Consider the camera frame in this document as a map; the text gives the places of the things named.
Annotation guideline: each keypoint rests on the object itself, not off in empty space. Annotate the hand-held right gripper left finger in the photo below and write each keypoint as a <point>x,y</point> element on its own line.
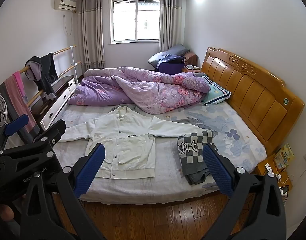
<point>90,172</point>

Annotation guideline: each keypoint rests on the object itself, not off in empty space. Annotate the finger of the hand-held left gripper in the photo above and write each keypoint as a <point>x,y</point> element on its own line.
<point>55,130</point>
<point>17,124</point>

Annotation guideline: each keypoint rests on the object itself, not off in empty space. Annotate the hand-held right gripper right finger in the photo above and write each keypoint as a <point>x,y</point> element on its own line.
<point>217,172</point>

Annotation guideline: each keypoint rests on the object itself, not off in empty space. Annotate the white jacket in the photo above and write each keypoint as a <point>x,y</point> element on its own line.
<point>128,150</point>

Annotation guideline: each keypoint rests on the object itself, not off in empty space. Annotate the person's left hand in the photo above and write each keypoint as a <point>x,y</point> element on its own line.
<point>5,212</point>

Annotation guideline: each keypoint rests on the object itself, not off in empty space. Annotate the grey checkered sweater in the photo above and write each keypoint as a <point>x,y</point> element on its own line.
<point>192,155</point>

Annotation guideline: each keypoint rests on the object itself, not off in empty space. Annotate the pink towel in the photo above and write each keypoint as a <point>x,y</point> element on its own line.
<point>20,92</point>

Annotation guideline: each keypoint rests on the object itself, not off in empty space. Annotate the white drawer cabinet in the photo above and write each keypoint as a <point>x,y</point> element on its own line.
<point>60,97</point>

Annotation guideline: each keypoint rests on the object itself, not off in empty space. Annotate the grey striped cloth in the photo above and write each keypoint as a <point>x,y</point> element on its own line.
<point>8,92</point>

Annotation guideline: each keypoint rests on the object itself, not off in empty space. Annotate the wooden bed with headboard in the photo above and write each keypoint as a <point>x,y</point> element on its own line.
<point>230,135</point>

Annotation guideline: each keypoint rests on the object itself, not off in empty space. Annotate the wooden nightstand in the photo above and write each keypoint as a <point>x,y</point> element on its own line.
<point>264,170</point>

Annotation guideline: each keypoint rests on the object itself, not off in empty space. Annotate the grey garment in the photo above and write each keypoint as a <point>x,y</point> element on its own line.
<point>190,122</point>

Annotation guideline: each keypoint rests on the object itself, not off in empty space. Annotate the dark hoodie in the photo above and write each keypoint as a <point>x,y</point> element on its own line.
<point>46,67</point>

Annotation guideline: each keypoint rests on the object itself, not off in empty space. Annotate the yellow packet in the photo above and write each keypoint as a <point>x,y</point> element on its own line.
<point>284,156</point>

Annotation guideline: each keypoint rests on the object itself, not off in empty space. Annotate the teal striped pillow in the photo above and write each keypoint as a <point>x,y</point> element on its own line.
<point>215,92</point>

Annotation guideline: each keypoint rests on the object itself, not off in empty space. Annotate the wooden bed headboard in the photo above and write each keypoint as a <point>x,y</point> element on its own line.
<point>255,92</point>

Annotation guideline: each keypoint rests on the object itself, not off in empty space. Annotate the grey striped curtain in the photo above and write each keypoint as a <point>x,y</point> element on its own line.
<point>171,22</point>
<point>90,42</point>

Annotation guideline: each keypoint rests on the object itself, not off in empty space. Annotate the purple floral quilt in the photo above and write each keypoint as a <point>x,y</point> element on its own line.
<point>143,87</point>

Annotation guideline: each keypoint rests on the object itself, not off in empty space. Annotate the small wooden bedside table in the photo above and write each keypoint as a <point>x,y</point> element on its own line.
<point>191,68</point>

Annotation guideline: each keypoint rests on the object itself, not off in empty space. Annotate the dark purple cloth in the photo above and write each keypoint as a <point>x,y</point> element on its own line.
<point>170,66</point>

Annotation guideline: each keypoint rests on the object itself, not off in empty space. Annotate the brown covered chair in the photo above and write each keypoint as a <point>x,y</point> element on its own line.
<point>191,58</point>

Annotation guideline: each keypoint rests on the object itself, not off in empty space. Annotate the white air conditioner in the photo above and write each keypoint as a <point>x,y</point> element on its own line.
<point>64,4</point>

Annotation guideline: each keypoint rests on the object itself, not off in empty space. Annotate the white framed window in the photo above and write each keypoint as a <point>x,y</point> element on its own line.
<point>124,20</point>

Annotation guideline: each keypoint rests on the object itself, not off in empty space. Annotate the wooden rail rack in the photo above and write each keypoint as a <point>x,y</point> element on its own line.
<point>60,50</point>

